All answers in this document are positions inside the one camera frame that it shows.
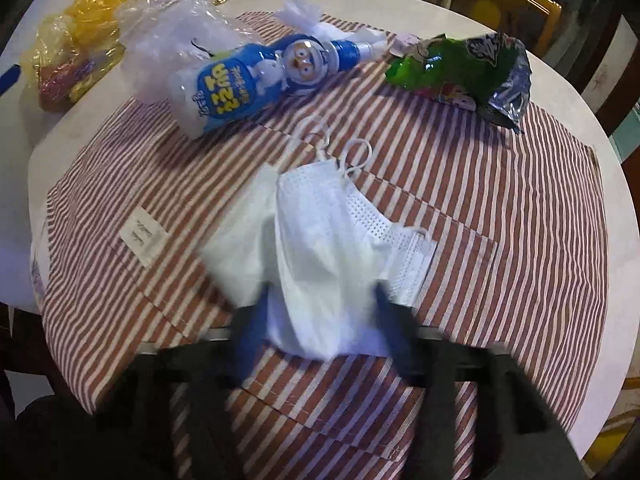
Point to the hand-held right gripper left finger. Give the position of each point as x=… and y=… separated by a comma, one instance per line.
x=245, y=345

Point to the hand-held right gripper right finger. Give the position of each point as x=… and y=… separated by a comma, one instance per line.
x=395, y=340

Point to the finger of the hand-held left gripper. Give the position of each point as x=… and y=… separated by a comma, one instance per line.
x=9, y=77

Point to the large white tissue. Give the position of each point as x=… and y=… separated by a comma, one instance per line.
x=240, y=250

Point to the white face mask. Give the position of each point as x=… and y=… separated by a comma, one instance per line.
x=325, y=260

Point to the clear plastic bag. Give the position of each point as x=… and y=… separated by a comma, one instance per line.
x=165, y=40

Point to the blue cartoon drink bottle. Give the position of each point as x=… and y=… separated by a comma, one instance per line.
x=235, y=90

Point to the green snack bag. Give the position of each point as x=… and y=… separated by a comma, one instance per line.
x=450, y=65

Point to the yellow plastic bag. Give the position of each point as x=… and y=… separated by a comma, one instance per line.
x=75, y=50

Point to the red white striped cloth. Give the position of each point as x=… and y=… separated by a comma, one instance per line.
x=500, y=210

